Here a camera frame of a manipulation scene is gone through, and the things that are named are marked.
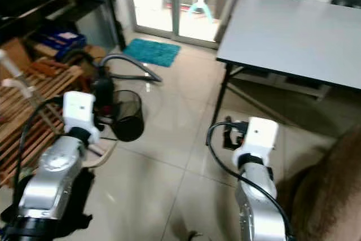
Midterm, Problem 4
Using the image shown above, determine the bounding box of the teal shaggy floor mat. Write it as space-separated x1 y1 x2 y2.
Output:
123 38 181 68

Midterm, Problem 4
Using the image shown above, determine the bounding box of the black mesh waste bin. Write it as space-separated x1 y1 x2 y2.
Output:
112 90 144 142

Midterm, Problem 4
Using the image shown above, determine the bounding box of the grey folding table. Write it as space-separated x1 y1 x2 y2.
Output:
208 0 361 140

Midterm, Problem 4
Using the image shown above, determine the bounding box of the wooden slatted rack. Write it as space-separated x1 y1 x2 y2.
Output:
0 60 85 188

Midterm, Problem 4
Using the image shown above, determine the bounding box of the plain brown cardboard box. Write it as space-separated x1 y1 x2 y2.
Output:
0 38 34 84

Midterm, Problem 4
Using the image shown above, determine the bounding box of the black fabric bag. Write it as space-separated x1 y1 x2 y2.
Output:
0 166 94 240

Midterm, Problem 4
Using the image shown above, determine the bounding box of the blue flat box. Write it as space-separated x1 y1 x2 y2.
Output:
34 29 88 60

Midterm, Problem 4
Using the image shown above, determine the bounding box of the black metal shelf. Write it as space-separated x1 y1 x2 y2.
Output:
0 0 125 50

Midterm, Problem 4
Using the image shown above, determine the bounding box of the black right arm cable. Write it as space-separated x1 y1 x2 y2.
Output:
206 121 294 237

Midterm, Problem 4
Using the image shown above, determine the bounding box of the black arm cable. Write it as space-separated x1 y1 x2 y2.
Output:
206 121 294 237
20 97 68 181

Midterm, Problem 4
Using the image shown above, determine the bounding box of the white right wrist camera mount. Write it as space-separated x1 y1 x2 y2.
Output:
236 116 279 168

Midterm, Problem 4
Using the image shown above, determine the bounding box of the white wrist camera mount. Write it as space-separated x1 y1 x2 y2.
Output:
62 91 103 144
236 116 279 168

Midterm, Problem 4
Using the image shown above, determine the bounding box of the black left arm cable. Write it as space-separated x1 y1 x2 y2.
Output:
20 97 68 181

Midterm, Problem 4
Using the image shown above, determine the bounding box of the white-handled metal stick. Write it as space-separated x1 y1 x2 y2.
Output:
2 77 57 140
0 49 60 134

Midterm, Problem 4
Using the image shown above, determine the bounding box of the grey vacuum hose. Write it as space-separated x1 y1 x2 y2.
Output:
99 53 163 84

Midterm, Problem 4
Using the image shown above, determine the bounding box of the black vacuum hose handle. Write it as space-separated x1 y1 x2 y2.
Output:
92 75 117 120

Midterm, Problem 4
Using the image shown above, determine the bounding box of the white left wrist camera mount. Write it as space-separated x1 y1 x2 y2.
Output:
62 91 103 144

